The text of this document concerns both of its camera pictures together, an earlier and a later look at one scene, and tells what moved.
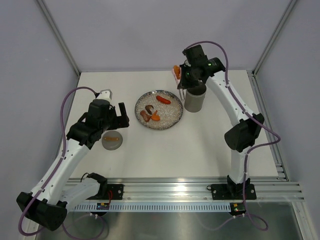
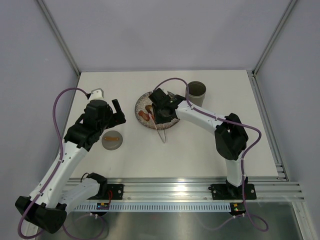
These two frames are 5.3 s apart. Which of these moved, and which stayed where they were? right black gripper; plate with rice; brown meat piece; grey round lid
Moved: right black gripper
Stayed: brown meat piece; grey round lid; plate with rice
